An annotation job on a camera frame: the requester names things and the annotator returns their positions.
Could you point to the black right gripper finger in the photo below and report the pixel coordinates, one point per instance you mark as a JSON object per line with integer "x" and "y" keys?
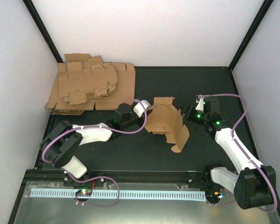
{"x": 186, "y": 108}
{"x": 185, "y": 115}

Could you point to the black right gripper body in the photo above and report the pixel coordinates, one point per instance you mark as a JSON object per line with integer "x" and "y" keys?
{"x": 197, "y": 119}

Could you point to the brown cardboard box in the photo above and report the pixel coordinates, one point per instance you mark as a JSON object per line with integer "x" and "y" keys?
{"x": 166, "y": 119}

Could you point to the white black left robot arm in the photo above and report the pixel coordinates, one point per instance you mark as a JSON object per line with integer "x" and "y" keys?
{"x": 60, "y": 145}

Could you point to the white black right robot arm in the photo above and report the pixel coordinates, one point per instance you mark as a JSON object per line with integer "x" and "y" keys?
{"x": 253, "y": 184}

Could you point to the stack of flat cardboard blanks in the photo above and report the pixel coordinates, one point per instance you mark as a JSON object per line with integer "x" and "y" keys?
{"x": 85, "y": 83}

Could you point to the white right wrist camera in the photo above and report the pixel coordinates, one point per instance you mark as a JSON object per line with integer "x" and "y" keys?
{"x": 200, "y": 103}

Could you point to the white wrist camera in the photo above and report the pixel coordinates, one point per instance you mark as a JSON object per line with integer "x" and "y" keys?
{"x": 200, "y": 103}
{"x": 140, "y": 107}

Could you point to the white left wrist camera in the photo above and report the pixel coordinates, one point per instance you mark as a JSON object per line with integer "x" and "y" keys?
{"x": 140, "y": 107}

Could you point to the white slotted cable duct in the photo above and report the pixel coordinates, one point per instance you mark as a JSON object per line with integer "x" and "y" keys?
{"x": 120, "y": 194}

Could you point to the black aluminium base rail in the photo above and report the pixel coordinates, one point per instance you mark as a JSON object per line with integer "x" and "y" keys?
{"x": 195, "y": 179}

